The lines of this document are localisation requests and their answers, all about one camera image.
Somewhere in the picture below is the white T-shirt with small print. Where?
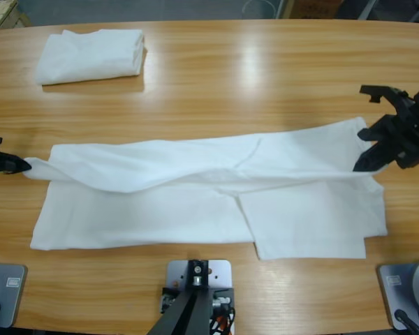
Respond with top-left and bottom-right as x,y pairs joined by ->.
23,117 -> 388,262

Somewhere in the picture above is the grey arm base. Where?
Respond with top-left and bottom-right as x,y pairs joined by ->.
0,263 -> 27,329
376,258 -> 419,331

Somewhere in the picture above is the folded white T-shirt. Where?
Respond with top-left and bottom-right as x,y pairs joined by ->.
34,29 -> 147,86

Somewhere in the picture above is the wooden pallet stack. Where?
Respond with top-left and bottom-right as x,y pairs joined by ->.
0,0 -> 32,31

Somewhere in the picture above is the brown cardboard box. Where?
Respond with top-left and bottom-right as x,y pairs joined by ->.
282,0 -> 338,19

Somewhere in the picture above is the orange clamp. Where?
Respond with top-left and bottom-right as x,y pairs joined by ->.
209,311 -> 237,335

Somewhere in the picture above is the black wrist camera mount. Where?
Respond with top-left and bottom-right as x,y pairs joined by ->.
359,84 -> 415,116

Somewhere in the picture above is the white mount plate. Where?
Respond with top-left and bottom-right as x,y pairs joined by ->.
166,258 -> 234,290

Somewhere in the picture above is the silver bracket fitting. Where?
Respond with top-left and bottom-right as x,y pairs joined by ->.
212,295 -> 231,311
160,292 -> 177,312

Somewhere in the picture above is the dark camera post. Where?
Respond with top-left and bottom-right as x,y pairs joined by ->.
148,258 -> 210,335

